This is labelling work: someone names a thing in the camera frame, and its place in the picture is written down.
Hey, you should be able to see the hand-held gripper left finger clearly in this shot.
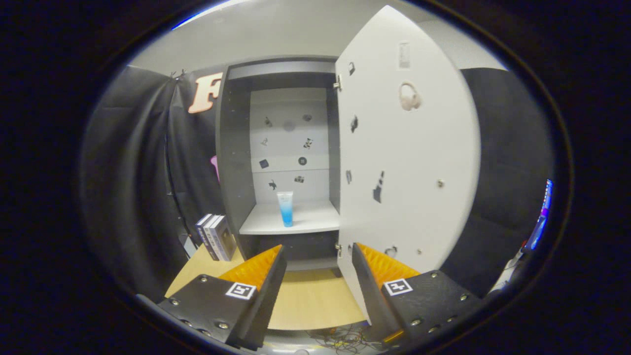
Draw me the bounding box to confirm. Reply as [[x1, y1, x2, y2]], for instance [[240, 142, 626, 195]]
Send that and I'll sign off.
[[157, 244, 287, 352]]

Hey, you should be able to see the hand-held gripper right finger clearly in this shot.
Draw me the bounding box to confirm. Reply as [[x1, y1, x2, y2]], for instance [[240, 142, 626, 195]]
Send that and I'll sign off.
[[351, 242, 486, 346]]

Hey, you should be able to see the blue white tube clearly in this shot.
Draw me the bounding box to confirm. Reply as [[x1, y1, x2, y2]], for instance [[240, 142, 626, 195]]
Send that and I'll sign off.
[[277, 191, 294, 228]]

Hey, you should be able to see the white cabinet door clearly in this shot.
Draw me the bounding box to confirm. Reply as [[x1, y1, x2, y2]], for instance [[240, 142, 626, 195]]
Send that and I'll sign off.
[[335, 5, 481, 323]]

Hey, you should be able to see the grey cover book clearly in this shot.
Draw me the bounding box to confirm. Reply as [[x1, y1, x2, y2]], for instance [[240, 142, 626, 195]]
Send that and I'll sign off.
[[210, 215, 238, 262]]

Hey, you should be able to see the white spine book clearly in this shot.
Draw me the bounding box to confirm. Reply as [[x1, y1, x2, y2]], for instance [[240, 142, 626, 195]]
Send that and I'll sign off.
[[202, 214, 222, 262]]

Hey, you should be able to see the white cabinet shelf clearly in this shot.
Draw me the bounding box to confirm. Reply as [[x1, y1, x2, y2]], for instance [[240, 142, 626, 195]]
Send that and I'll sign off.
[[239, 200, 341, 235]]

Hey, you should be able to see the grey cabinet body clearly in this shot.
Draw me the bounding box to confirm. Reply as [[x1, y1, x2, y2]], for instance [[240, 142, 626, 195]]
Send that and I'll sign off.
[[215, 55, 343, 272]]

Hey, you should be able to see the thin black pole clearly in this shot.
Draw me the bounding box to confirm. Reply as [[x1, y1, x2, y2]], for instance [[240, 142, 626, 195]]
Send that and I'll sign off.
[[165, 128, 193, 242]]

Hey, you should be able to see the black backdrop cloth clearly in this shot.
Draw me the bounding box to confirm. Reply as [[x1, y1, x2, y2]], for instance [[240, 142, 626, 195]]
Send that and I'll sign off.
[[81, 64, 555, 301]]

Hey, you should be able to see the computer monitor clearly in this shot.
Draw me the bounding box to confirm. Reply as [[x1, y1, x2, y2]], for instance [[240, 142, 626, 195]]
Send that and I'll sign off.
[[523, 178, 554, 253]]

